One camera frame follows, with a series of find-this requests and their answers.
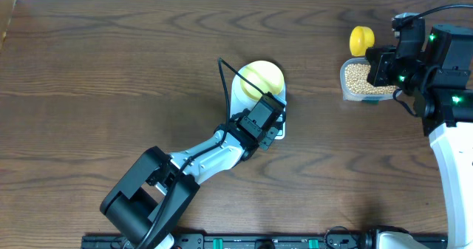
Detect yellow measuring scoop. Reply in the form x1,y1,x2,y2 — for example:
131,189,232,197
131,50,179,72
350,26,375,57

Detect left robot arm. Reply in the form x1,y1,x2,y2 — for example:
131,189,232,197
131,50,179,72
100,109,285,248

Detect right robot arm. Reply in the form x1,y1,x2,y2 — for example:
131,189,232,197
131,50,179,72
365,24,472,248

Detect white digital kitchen scale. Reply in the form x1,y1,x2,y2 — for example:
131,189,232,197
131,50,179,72
228,64,287,140

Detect pale yellow bowl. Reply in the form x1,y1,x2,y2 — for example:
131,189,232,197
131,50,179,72
240,61,285,95

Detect soybeans in container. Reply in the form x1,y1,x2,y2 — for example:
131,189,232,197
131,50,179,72
344,64,396,95

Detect clear plastic container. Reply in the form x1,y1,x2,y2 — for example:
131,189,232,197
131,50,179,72
340,58,397,103

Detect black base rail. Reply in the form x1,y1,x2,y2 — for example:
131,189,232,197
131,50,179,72
80,226,448,249

